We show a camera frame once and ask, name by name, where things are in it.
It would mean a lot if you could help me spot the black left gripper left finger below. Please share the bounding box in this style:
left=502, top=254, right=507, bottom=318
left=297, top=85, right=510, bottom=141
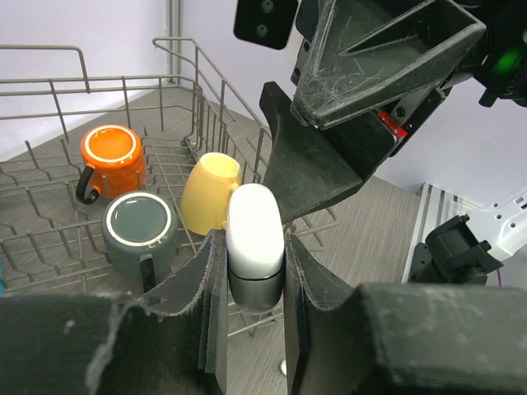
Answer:
left=1, top=230, right=227, bottom=394

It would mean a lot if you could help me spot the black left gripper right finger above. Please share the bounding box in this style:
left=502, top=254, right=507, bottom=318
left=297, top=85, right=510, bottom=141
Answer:
left=283, top=235, right=526, bottom=394

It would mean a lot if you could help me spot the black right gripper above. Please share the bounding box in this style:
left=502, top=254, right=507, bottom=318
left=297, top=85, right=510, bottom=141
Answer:
left=259, top=1, right=493, bottom=224

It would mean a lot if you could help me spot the white earbud case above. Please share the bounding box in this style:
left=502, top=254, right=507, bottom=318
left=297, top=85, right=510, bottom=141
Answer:
left=226, top=184, right=285, bottom=315

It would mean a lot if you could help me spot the white earbud far right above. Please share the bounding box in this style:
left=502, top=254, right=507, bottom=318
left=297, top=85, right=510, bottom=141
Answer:
left=280, top=360, right=287, bottom=376

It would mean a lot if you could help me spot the yellow mug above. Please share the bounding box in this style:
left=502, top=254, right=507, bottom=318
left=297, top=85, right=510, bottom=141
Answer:
left=180, top=152, right=242, bottom=235

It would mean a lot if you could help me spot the blue polka dot plate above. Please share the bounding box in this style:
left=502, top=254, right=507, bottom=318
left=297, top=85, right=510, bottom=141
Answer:
left=0, top=260, right=6, bottom=294

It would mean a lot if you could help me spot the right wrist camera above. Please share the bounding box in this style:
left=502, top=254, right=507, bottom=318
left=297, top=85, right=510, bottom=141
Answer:
left=233, top=0, right=299, bottom=50

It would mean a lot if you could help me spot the grey mug black handle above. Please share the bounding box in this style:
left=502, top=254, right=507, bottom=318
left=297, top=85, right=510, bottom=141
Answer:
left=101, top=191, right=178, bottom=292

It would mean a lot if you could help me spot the grey wire dish rack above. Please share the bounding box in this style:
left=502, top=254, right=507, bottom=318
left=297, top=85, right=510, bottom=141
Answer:
left=0, top=36, right=341, bottom=341

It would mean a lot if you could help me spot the left aluminium frame post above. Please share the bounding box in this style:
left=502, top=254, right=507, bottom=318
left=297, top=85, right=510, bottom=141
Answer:
left=166, top=0, right=182, bottom=83

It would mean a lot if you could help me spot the orange mug black handle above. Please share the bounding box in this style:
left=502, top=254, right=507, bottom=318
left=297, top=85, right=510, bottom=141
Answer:
left=76, top=124, right=146, bottom=205

